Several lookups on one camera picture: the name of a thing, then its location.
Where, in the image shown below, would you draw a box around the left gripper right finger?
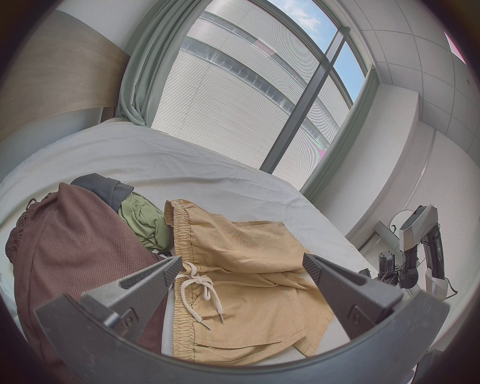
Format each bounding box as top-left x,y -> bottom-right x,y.
302,253 -> 404,342

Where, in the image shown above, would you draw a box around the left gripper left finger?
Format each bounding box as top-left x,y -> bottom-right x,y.
79,255 -> 184,340

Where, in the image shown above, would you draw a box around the mustard yellow shorts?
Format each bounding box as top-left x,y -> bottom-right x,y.
164,199 -> 335,366

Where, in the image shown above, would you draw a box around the bed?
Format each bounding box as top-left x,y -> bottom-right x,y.
0,9 -> 379,370

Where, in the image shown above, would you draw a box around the olive green garment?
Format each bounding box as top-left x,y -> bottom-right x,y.
118,193 -> 174,250

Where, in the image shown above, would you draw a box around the brown shorts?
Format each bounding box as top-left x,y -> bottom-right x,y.
5,182 -> 177,372

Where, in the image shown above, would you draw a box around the black garment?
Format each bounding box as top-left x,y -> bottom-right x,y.
70,173 -> 135,211

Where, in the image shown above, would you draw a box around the grey-green curtain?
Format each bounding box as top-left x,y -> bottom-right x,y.
116,0 -> 205,128

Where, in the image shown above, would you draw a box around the window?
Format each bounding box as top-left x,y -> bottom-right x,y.
144,0 -> 370,190

